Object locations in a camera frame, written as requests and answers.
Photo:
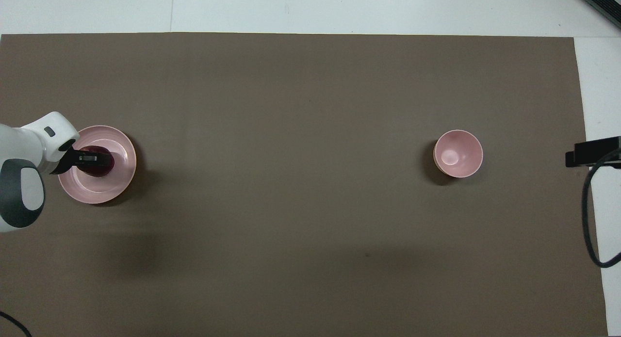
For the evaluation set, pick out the pink bowl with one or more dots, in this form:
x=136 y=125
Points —
x=458 y=155

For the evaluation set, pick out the dark red apple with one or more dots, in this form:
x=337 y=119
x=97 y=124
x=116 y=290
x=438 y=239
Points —
x=97 y=172

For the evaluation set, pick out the black ribbed device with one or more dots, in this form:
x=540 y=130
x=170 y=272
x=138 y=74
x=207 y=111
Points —
x=604 y=0

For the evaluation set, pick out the black mounted camera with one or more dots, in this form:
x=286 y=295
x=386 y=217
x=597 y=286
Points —
x=592 y=152

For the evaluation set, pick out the brown table mat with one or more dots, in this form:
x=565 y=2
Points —
x=291 y=133

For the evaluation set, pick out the pink plate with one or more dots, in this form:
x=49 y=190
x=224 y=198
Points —
x=97 y=191

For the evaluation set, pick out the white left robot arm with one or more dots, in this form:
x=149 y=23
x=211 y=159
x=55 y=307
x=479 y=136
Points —
x=22 y=152

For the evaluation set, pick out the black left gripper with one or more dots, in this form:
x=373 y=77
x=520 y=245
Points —
x=65 y=162

